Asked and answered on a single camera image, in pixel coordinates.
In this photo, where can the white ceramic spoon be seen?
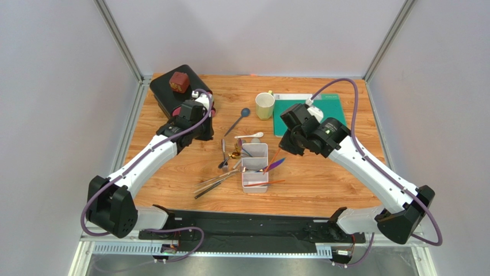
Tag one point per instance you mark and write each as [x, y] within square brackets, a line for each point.
[255, 135]

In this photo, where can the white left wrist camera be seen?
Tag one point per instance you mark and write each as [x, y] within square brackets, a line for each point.
[204, 97]

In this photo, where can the white compartment organizer box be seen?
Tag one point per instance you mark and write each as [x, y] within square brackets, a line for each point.
[259, 160]

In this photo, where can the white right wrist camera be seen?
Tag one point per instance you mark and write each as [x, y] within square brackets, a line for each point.
[313, 110]

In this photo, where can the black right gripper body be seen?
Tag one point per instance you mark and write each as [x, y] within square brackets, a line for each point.
[288, 142]

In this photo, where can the iridescent purple spoon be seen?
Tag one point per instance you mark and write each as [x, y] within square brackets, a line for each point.
[243, 152]

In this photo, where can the red brown cube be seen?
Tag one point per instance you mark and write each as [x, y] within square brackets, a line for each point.
[179, 82]

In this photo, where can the iridescent purple knife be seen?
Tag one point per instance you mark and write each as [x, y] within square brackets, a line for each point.
[272, 166]

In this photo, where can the blue grey plastic spoon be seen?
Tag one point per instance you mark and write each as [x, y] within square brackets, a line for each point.
[245, 112]

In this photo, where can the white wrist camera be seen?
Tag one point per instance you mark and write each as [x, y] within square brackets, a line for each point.
[313, 110]
[204, 97]

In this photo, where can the silver metal spoon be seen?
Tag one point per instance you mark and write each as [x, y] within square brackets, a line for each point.
[224, 162]

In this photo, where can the pale yellow mug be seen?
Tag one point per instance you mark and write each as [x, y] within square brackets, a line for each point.
[264, 105]

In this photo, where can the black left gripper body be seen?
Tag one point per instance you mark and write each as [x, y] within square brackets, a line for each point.
[202, 131]

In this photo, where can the gold spoon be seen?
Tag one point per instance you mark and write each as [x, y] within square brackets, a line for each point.
[236, 154]

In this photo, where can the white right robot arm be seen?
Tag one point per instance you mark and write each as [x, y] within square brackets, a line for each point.
[403, 205]

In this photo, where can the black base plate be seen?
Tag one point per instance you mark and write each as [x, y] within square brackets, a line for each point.
[250, 233]

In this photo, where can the silver fork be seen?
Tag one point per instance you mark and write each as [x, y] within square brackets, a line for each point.
[247, 170]
[223, 148]

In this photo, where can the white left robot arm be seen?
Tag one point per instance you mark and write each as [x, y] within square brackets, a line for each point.
[110, 200]

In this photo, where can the black pink drawer box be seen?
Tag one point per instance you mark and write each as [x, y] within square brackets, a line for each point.
[168, 100]

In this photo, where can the white handled ladle spoon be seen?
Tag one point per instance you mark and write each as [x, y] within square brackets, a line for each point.
[253, 140]

